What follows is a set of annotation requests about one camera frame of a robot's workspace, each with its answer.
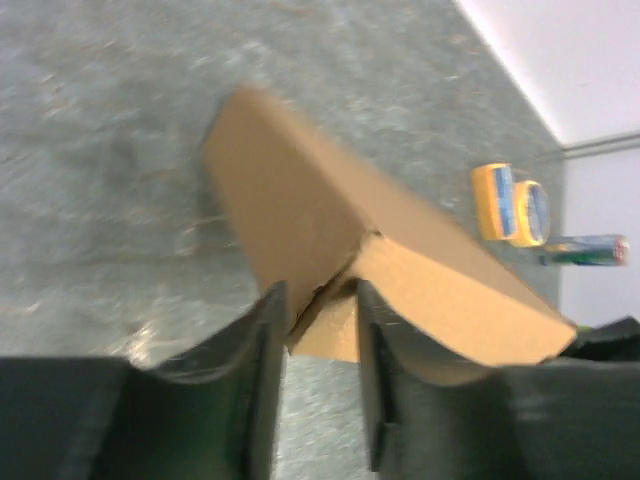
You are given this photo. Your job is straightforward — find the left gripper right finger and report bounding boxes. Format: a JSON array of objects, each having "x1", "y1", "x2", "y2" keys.
[{"x1": 357, "y1": 281, "x2": 639, "y2": 480}]

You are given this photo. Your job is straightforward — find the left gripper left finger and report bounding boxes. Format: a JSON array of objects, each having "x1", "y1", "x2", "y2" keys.
[{"x1": 1, "y1": 282, "x2": 288, "y2": 480}]

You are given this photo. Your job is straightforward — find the brown cardboard box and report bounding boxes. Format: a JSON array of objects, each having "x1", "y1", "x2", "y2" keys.
[{"x1": 204, "y1": 87, "x2": 577, "y2": 384}]

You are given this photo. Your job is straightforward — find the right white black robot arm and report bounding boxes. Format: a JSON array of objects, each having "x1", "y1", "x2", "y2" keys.
[{"x1": 562, "y1": 316, "x2": 639, "y2": 362}]

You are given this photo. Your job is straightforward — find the orange blue rectangular box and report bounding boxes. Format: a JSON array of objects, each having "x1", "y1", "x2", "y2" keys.
[{"x1": 471, "y1": 163, "x2": 516, "y2": 241}]

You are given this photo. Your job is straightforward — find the blue silver drink can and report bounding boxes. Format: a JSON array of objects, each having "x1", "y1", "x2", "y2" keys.
[{"x1": 539, "y1": 234, "x2": 629, "y2": 266}]

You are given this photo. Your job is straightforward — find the yellow tape roll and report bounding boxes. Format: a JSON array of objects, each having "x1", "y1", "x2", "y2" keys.
[{"x1": 509, "y1": 180, "x2": 550, "y2": 248}]

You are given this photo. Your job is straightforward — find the right aluminium frame post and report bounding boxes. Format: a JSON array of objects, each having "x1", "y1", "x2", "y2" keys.
[{"x1": 562, "y1": 131, "x2": 640, "y2": 159}]

